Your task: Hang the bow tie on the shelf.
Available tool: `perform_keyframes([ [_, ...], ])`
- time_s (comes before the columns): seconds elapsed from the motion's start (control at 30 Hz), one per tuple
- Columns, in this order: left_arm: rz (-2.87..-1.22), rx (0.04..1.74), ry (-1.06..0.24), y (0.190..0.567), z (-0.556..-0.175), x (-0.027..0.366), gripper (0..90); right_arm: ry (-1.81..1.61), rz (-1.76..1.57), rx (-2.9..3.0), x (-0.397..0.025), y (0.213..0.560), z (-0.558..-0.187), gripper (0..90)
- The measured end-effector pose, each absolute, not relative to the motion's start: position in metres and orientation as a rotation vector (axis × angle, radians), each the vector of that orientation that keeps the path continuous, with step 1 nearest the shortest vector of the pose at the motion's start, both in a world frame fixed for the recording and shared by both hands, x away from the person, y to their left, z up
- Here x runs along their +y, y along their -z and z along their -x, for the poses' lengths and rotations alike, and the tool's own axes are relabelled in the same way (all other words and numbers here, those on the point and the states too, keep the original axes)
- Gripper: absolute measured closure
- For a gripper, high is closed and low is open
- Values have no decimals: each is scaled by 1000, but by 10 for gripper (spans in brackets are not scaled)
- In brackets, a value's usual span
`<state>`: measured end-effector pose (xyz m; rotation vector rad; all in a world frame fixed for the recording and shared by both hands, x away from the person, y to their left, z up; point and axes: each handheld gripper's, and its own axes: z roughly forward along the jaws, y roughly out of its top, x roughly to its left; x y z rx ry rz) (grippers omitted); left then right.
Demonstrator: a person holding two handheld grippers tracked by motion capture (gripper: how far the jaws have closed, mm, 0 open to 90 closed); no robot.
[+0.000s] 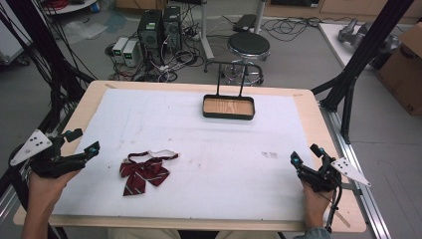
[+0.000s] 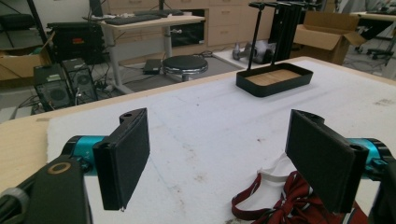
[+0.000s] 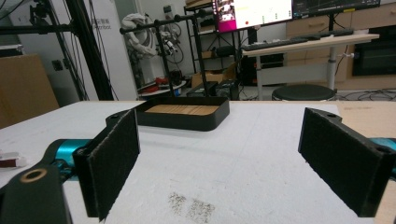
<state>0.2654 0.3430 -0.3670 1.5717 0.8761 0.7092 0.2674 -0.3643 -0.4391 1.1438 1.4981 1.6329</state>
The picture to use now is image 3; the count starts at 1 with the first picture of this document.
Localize white standing panel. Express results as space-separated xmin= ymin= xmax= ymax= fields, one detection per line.
xmin=46 ymin=0 xmax=139 ymax=102

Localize black keyboard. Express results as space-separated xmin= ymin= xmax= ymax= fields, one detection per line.
xmin=291 ymin=28 xmax=355 ymax=41
xmin=241 ymin=36 xmax=310 ymax=52

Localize light wooden cabinet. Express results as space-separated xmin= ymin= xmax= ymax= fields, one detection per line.
xmin=285 ymin=2 xmax=396 ymax=91

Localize black oven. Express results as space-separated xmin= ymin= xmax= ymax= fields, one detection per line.
xmin=351 ymin=25 xmax=396 ymax=77

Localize black wire shelf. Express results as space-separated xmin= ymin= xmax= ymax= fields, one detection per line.
xmin=182 ymin=2 xmax=245 ymax=73

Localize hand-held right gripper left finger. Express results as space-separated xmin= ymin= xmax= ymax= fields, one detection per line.
xmin=72 ymin=108 xmax=141 ymax=222

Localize black metal pipe rack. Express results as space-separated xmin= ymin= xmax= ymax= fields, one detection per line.
xmin=119 ymin=8 xmax=217 ymax=98

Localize black equipment case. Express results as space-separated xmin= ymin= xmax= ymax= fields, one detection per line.
xmin=215 ymin=78 xmax=241 ymax=101
xmin=186 ymin=80 xmax=219 ymax=98

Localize black tray with wooden bottom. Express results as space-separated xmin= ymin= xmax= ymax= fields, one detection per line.
xmin=134 ymin=96 xmax=231 ymax=133

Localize small red and white packet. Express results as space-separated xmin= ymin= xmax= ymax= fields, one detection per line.
xmin=0 ymin=150 xmax=28 ymax=171

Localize light wooden office desk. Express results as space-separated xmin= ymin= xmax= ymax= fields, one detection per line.
xmin=242 ymin=33 xmax=381 ymax=92

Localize brown cardboard sheet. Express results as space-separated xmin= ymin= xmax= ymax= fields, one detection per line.
xmin=0 ymin=53 xmax=61 ymax=130

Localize computer monitor with white screen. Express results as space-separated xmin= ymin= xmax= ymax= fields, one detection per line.
xmin=212 ymin=0 xmax=294 ymax=34

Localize round white side table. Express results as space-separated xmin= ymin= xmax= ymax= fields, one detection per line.
xmin=137 ymin=77 xmax=188 ymax=97

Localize floor cables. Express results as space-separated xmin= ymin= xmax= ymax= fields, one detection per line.
xmin=336 ymin=89 xmax=396 ymax=102

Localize computer monitor with dark screen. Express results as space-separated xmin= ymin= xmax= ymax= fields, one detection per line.
xmin=291 ymin=0 xmax=382 ymax=20

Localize white table mat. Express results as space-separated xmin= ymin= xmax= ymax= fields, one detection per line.
xmin=0 ymin=100 xmax=387 ymax=224

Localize black round stool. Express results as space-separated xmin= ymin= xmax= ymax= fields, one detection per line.
xmin=271 ymin=84 xmax=338 ymax=102

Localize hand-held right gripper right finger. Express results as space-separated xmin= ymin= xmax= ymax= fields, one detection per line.
xmin=298 ymin=106 xmax=396 ymax=218

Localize white robot figure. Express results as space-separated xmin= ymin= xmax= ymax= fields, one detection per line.
xmin=120 ymin=12 xmax=158 ymax=59

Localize black metal tripod stand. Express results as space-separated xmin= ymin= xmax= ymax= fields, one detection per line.
xmin=0 ymin=0 xmax=116 ymax=102

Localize brown cardboard box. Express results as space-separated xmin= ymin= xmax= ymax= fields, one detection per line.
xmin=190 ymin=63 xmax=238 ymax=89

